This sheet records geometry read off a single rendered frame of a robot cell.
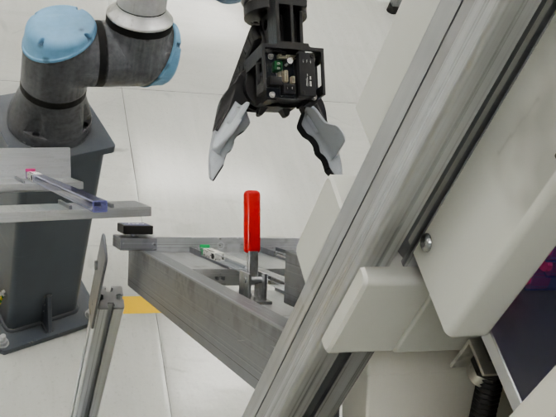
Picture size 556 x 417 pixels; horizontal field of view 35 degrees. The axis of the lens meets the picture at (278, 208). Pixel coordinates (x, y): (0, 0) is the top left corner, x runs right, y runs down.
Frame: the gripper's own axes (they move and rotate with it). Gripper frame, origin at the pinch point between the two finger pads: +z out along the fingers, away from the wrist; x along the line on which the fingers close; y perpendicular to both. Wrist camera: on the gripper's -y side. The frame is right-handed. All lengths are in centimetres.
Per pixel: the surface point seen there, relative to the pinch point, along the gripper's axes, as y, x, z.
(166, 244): -33.8, -4.7, 2.6
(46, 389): -106, -15, 25
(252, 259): 9.8, -6.2, 9.2
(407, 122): 56, -14, 8
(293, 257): 20.5, -6.1, 10.2
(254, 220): 10.2, -6.0, 5.5
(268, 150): -147, 52, -39
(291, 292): 19.8, -6.1, 13.1
